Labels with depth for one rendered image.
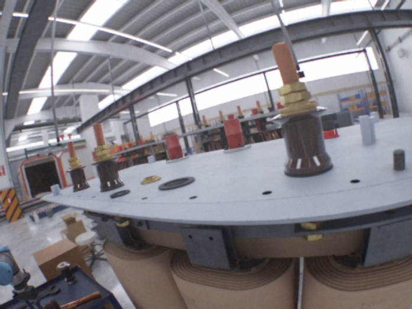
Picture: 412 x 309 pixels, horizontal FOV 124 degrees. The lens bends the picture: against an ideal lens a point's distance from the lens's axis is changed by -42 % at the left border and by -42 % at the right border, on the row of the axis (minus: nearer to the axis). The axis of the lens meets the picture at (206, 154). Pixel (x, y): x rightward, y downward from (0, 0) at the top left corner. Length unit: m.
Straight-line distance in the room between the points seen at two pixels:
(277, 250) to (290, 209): 0.36
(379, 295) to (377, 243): 0.14
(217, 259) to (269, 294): 0.17
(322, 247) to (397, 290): 0.25
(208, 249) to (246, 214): 0.29
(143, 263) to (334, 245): 0.62
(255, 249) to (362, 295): 0.32
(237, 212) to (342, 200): 0.12
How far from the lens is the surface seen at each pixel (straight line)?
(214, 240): 0.47
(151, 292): 0.85
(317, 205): 0.21
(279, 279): 0.53
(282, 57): 0.31
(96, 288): 1.07
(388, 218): 0.37
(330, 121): 0.65
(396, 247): 0.48
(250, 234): 0.48
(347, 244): 0.55
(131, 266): 0.78
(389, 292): 0.53
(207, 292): 0.57
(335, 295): 0.50
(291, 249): 0.55
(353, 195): 0.22
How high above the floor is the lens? 1.45
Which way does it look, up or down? 5 degrees down
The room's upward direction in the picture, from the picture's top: 13 degrees counter-clockwise
